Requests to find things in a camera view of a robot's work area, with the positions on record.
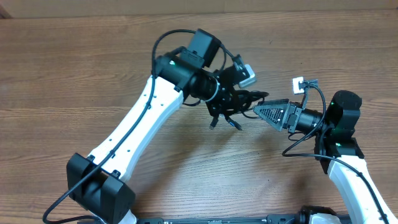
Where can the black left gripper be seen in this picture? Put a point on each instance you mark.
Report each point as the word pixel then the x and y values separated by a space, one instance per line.
pixel 227 100

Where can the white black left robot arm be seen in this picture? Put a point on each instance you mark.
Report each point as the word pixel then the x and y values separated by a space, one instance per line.
pixel 205 70

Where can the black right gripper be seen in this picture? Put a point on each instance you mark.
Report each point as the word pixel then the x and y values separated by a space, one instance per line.
pixel 282 117

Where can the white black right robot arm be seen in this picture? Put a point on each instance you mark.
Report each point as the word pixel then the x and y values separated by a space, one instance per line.
pixel 336 149

